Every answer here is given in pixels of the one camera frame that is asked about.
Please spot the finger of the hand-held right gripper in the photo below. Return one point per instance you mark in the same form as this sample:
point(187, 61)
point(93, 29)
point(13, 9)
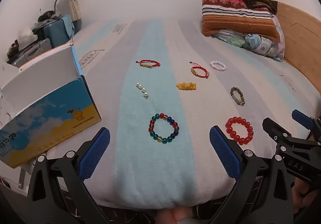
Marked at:
point(272, 129)
point(302, 117)

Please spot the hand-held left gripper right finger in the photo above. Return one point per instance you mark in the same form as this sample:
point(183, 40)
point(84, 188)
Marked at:
point(224, 153)

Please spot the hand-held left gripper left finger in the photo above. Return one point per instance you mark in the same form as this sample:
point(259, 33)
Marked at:
point(96, 148)

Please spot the blue and yellow cardboard box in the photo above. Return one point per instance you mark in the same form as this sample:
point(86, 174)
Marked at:
point(50, 113)

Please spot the person's right hand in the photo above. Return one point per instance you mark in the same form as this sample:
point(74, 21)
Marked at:
point(304, 197)

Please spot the striped bed sheet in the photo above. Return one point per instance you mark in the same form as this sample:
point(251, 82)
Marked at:
point(155, 178)

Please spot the wooden headboard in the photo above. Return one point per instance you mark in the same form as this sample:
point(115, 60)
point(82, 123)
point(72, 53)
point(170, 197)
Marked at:
point(301, 38)

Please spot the person's leg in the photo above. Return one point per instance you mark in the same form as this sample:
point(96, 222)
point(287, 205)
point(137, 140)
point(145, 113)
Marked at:
point(175, 216)

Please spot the floral quilt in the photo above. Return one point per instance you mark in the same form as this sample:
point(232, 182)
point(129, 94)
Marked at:
point(255, 43)

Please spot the striped red orange pillow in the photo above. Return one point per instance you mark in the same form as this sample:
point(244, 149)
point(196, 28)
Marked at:
point(238, 20)

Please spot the grey suitcase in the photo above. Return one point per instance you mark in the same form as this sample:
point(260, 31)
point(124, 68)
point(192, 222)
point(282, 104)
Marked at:
point(30, 53)

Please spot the teal suitcase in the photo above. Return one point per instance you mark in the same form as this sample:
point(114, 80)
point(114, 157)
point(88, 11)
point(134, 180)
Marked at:
point(54, 34)

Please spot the light blue cloth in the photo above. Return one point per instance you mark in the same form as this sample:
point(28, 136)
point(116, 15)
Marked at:
point(68, 25)

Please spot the white plastic bag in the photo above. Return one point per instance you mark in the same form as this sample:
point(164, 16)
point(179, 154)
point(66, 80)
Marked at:
point(26, 34)

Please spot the black bag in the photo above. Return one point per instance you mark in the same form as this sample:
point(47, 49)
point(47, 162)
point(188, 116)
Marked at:
point(47, 15)

